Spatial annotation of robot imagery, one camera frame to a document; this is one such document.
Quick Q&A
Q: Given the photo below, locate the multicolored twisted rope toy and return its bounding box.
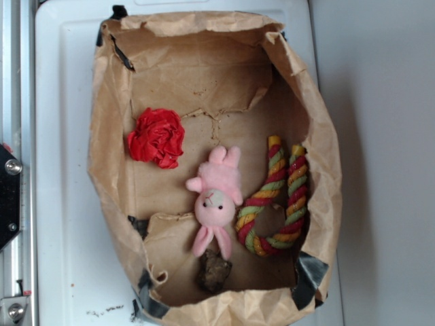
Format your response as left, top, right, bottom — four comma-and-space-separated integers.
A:
235, 135, 309, 257

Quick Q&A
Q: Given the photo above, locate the brown paper bag box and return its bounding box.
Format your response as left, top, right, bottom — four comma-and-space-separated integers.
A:
88, 12, 342, 325

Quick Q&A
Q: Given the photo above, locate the pink plush bunny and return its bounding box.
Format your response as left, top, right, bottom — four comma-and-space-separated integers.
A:
186, 145, 243, 260

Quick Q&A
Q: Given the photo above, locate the red crumpled paper flower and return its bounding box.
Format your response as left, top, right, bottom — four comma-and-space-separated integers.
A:
127, 108, 185, 169

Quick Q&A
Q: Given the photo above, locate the dark brown crumpled lump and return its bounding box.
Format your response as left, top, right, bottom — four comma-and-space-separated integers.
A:
196, 249, 232, 293

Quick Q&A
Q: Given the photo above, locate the black metal bracket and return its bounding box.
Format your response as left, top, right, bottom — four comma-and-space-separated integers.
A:
0, 145, 22, 250

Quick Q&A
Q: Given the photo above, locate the aluminium frame rail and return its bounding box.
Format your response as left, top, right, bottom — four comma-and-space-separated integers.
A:
1, 1, 39, 325

